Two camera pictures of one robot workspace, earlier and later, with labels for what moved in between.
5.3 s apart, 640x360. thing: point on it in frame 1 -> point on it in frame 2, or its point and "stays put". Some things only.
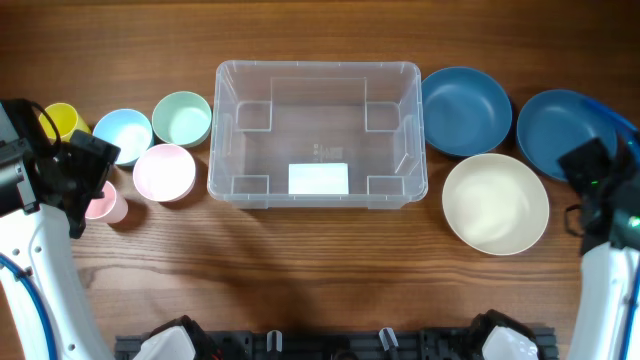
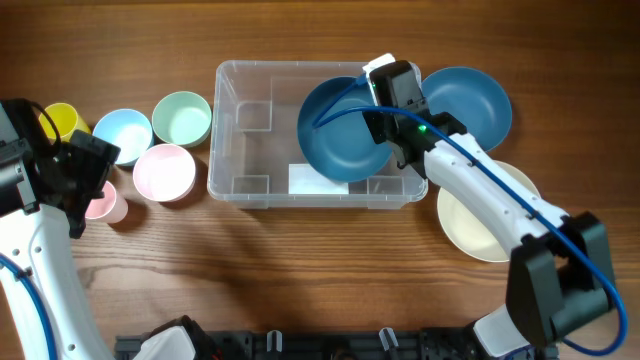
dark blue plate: x=555 y=123 -> x=345 y=148
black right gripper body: x=594 y=174 -> x=380 y=125
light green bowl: x=182 y=118 stays put
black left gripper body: x=89 y=167 stays put
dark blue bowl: x=465 y=111 stays put
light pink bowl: x=164 y=172 stays put
